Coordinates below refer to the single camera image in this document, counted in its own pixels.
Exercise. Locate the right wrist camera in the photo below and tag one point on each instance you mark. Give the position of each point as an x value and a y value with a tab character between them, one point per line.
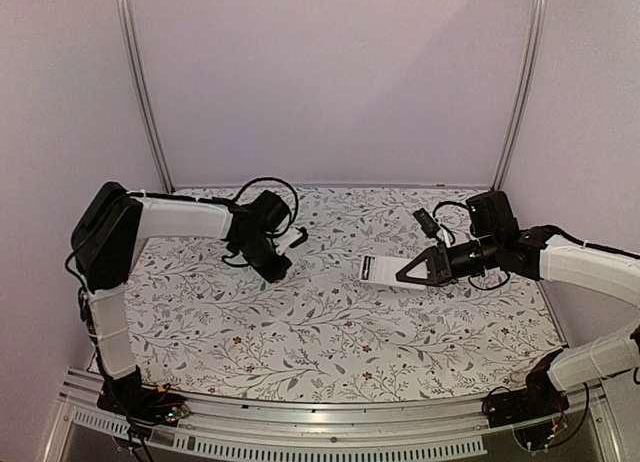
432	229

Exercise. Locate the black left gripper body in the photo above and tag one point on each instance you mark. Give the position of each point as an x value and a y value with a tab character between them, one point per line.
256	257

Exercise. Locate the right aluminium frame post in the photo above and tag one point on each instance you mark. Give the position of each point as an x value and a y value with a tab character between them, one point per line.
523	89

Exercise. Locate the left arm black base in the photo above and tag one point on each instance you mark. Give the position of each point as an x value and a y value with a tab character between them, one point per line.
150	406

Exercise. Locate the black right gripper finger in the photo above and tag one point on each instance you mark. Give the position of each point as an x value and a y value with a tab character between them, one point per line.
423	281
417	267

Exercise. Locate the aluminium frame post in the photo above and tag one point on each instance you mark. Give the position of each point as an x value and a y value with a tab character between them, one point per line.
523	89
140	86

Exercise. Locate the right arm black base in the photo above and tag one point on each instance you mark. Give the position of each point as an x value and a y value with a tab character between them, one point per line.
538	399

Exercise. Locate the left aluminium frame post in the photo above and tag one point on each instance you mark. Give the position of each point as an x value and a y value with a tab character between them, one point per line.
140	86

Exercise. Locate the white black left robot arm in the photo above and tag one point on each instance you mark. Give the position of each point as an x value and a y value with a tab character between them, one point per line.
261	234

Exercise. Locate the floral patterned table mat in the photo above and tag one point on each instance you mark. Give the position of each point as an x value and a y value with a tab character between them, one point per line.
319	334

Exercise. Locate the white remote control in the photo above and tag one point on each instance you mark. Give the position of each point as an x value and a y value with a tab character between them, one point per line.
381	271

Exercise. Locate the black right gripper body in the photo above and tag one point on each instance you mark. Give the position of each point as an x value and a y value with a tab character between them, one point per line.
442	264

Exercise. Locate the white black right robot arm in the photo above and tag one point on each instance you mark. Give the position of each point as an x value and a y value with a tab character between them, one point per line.
546	253

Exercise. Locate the aluminium front rail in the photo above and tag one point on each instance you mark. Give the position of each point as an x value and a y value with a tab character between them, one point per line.
228	429

